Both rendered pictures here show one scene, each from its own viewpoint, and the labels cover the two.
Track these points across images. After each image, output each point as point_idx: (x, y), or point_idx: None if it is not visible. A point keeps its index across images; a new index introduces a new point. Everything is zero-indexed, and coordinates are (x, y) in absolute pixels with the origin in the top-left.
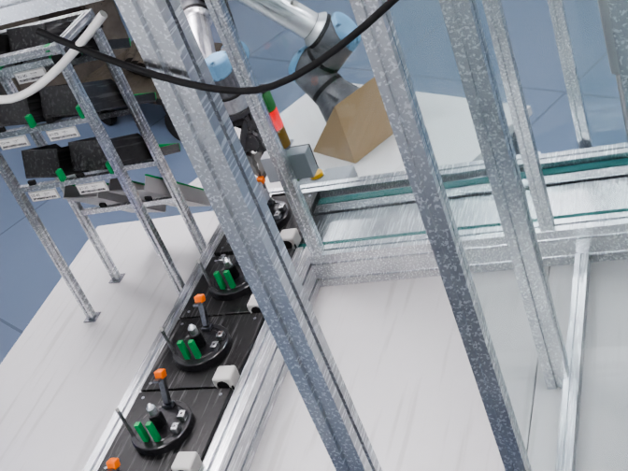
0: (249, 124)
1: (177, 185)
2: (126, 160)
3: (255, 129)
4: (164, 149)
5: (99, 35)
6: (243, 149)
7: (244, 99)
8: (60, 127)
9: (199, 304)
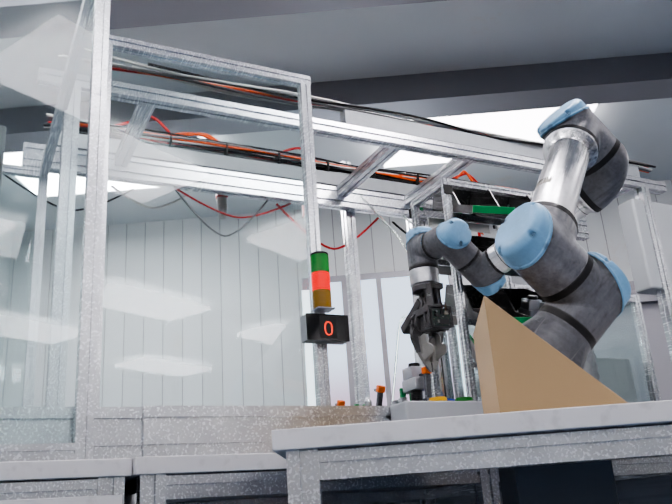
0: (421, 306)
1: (464, 350)
2: (453, 308)
3: (414, 311)
4: (477, 315)
5: (442, 199)
6: (406, 324)
7: (410, 276)
8: (445, 265)
9: (335, 404)
